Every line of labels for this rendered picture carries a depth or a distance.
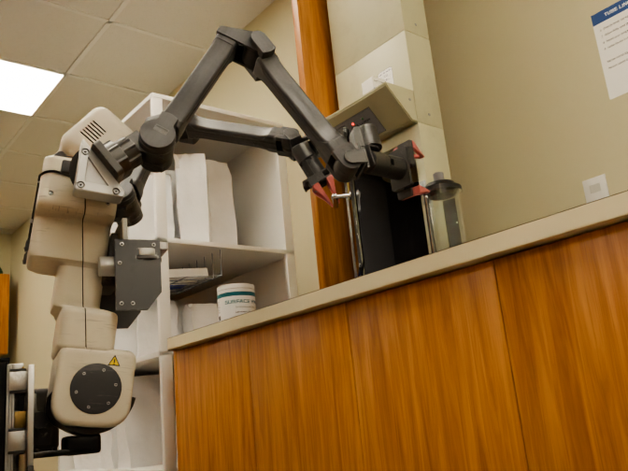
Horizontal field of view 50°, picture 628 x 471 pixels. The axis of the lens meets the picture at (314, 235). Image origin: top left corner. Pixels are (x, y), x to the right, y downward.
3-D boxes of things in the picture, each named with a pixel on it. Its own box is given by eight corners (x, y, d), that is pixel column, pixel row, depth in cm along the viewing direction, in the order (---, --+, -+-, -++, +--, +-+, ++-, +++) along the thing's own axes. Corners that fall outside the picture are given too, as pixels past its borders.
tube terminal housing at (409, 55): (416, 306, 220) (387, 93, 241) (498, 286, 197) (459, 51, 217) (360, 305, 205) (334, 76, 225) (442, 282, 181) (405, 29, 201)
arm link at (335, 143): (237, 64, 174) (244, 34, 164) (255, 57, 176) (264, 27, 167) (338, 191, 163) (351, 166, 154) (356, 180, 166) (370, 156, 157)
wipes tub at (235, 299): (244, 332, 240) (241, 291, 244) (264, 326, 230) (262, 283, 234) (211, 332, 232) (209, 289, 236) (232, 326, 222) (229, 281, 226)
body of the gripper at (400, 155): (410, 146, 168) (389, 140, 164) (416, 184, 165) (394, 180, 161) (392, 155, 173) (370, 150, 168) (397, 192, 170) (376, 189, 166)
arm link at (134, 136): (119, 154, 150) (119, 140, 146) (155, 132, 155) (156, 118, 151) (147, 182, 149) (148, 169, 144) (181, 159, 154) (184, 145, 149)
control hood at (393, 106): (344, 160, 217) (340, 132, 220) (418, 121, 193) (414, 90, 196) (316, 154, 210) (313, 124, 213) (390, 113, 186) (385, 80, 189)
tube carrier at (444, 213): (454, 274, 178) (443, 197, 184) (483, 264, 169) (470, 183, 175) (422, 273, 173) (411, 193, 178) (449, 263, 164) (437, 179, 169)
